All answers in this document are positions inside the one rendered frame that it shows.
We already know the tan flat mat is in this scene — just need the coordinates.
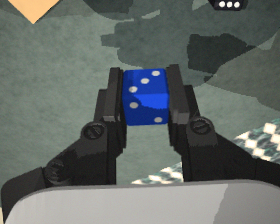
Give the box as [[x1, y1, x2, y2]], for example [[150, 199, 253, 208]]
[[8, 0, 59, 24]]

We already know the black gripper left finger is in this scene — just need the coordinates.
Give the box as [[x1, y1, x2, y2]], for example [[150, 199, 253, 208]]
[[0, 67, 127, 224]]

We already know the black die with white pips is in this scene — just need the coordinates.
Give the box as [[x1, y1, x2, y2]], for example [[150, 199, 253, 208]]
[[208, 0, 244, 11]]

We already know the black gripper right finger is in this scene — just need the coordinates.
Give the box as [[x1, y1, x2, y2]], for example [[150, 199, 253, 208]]
[[166, 64, 280, 187]]

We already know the blue die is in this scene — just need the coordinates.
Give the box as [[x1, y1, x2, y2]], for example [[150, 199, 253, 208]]
[[122, 68, 170, 126]]

